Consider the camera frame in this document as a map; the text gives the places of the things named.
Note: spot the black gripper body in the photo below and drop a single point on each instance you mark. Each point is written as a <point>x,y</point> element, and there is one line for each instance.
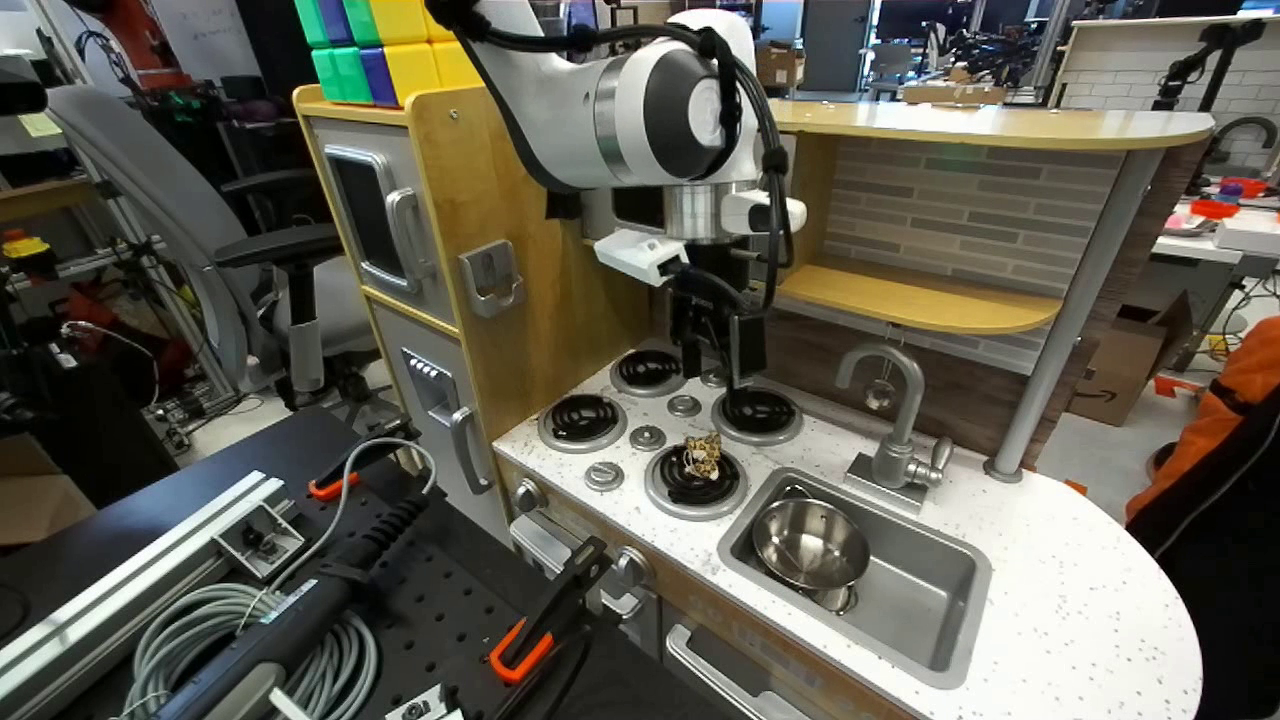
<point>714,303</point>

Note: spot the grey stove knob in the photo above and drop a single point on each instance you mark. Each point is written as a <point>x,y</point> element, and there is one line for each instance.
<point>646,436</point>
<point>685,406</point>
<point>600,473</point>

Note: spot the silver toy faucet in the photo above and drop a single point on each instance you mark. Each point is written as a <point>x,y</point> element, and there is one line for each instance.
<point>906,400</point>

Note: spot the aluminium extrusion rail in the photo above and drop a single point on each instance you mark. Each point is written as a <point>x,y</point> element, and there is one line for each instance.
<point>133,563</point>
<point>123,621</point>

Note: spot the brown cardboard box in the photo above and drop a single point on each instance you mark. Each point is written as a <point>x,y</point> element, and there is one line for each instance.
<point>1121,365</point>

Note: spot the grey toy kitchen sink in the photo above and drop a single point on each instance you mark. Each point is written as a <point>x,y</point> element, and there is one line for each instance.
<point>923,587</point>

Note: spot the grey toy microwave door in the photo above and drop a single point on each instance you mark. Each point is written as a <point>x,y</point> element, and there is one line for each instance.
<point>375,220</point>

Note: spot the black coil stove burner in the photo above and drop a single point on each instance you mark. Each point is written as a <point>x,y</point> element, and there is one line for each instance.
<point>760,414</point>
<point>580,422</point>
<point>693,484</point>
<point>650,370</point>

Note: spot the yellow toy block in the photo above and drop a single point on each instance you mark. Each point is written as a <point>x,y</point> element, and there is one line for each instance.
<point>432,67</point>
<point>405,18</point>

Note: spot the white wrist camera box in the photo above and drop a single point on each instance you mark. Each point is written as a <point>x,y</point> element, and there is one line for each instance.
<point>641,255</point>

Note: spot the black pegboard table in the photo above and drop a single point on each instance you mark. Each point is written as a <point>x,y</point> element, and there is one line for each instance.
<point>441,615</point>

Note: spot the leopard print stuffed toy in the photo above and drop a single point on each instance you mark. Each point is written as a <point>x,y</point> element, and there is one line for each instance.
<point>702,458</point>

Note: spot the grey office chair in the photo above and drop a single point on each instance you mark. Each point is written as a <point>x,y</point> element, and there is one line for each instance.
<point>160,187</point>

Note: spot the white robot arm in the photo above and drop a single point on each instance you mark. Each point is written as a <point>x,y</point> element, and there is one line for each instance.
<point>641,106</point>

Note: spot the orange and black jacket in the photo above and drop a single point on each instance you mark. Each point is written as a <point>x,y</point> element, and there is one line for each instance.
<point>1222,424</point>

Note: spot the stainless steel pot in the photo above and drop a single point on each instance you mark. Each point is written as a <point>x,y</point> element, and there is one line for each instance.
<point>806,541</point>

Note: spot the blue toy block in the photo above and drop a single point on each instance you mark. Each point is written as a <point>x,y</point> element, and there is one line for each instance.
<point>379,79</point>

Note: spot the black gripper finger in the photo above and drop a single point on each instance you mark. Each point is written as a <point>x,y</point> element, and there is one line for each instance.
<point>690,355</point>
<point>749,361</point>

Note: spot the wooden toy play kitchen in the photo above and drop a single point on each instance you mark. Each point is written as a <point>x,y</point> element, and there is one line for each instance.
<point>1067,601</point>

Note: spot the green toy block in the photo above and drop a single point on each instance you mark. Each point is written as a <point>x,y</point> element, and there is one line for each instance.
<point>327,22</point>
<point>337,79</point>

